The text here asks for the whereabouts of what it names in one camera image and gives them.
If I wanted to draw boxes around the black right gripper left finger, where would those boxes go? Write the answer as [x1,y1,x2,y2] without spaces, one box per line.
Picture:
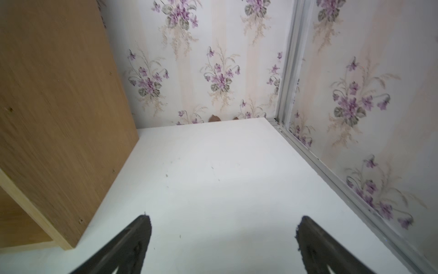
[73,215,152,274]

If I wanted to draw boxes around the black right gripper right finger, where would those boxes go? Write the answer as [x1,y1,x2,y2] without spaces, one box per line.
[295,216,373,274]

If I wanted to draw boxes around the wooden shelf unit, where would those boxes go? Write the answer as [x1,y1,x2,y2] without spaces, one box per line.
[1,1,139,252]

